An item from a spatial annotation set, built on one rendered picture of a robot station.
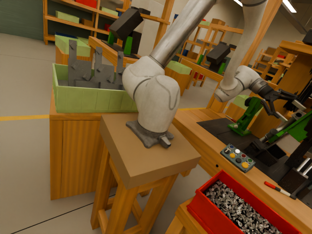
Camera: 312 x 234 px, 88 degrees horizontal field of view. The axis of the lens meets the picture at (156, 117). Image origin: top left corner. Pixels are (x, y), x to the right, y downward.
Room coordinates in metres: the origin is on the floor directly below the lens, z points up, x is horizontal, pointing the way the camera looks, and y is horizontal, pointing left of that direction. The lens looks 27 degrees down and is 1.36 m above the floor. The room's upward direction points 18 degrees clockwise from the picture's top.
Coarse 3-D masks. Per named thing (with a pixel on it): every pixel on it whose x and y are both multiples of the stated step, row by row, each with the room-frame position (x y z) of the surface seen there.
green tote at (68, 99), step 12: (60, 72) 1.12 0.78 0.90; (60, 96) 0.79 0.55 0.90; (72, 96) 0.83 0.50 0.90; (84, 96) 0.87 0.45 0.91; (96, 96) 0.92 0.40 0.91; (108, 96) 0.96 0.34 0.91; (120, 96) 1.02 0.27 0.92; (60, 108) 0.79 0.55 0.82; (72, 108) 0.83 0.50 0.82; (84, 108) 0.88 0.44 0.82; (96, 108) 0.92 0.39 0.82; (108, 108) 0.97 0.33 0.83; (120, 108) 1.02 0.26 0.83; (132, 108) 1.09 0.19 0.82
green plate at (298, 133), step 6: (306, 114) 0.79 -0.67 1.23; (300, 120) 0.79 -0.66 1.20; (306, 120) 0.79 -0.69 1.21; (288, 126) 0.81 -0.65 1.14; (294, 126) 0.80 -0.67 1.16; (300, 126) 0.79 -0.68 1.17; (288, 132) 0.80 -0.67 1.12; (294, 132) 0.79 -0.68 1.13; (300, 132) 0.78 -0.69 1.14; (306, 132) 0.77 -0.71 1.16; (300, 138) 0.77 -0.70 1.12
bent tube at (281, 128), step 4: (296, 112) 0.89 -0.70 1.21; (300, 112) 0.88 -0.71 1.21; (292, 116) 0.87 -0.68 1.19; (296, 116) 0.87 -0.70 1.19; (300, 116) 0.88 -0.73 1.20; (288, 120) 0.93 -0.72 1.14; (292, 120) 0.90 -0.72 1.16; (296, 120) 0.89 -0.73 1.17; (284, 124) 0.94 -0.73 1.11; (288, 124) 0.92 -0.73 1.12; (280, 128) 0.94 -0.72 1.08; (284, 128) 0.93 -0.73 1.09; (264, 136) 0.91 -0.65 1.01; (260, 140) 0.88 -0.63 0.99; (264, 140) 0.88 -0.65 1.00
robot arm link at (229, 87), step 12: (264, 0) 0.84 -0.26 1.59; (252, 12) 0.86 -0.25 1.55; (252, 24) 0.90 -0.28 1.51; (252, 36) 0.93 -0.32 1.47; (240, 48) 0.95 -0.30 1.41; (240, 60) 0.96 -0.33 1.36; (228, 72) 0.98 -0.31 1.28; (228, 84) 1.00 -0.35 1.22; (240, 84) 1.05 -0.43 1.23; (216, 96) 1.03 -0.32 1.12; (228, 96) 1.01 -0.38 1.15
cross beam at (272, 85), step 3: (267, 81) 1.40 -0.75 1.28; (270, 84) 1.35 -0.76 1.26; (273, 84) 1.34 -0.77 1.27; (276, 84) 1.37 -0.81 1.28; (273, 87) 1.33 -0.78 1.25; (309, 99) 1.17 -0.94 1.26; (306, 102) 1.17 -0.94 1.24; (309, 102) 1.16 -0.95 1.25; (303, 105) 1.17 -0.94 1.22; (306, 105) 1.16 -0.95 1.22; (309, 105) 1.16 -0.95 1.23; (306, 108) 1.16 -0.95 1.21; (309, 108) 1.15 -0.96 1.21; (306, 111) 1.15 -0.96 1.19
